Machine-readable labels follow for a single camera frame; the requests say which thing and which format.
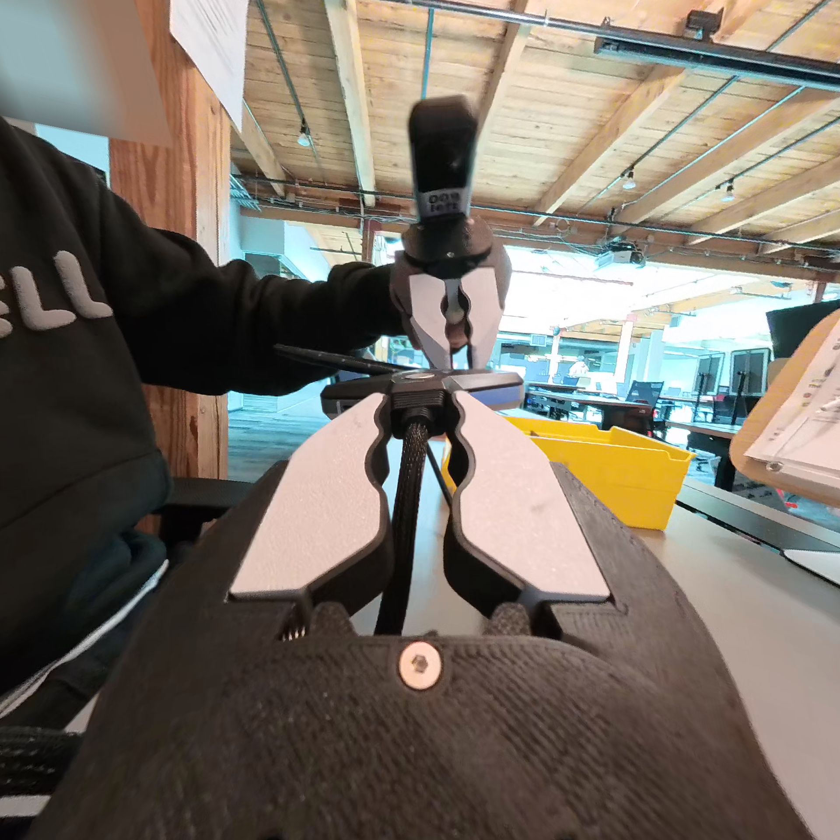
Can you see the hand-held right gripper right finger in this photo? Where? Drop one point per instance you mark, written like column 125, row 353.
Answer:
column 525, row 525

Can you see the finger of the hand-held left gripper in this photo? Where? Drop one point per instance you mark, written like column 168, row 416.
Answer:
column 487, row 308
column 425, row 308

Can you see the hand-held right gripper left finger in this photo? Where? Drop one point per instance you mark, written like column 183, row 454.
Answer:
column 308, row 512

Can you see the black HDMI switch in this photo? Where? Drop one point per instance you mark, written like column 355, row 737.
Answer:
column 492, row 387

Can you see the person's left forearm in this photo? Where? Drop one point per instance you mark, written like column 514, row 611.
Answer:
column 295, row 315

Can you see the yellow plastic bin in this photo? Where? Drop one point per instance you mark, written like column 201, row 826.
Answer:
column 610, row 479

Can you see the ceiling projector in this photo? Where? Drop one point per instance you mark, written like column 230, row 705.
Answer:
column 620, row 256

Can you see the ceiling spot lamp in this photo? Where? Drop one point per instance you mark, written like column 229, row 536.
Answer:
column 727, row 192
column 628, row 180
column 303, row 136

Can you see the person's black striped pants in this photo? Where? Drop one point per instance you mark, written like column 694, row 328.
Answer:
column 98, row 590

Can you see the person's black hoodie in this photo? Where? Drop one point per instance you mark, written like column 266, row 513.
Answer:
column 65, row 426

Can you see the white paper notice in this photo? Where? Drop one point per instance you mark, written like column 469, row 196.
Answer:
column 210, row 46

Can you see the black computer monitor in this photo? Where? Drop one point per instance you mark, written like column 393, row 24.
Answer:
column 797, row 331

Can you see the wooden post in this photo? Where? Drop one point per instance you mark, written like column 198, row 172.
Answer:
column 184, row 197

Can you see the black ceiling track rail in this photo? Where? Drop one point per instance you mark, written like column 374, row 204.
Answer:
column 722, row 62

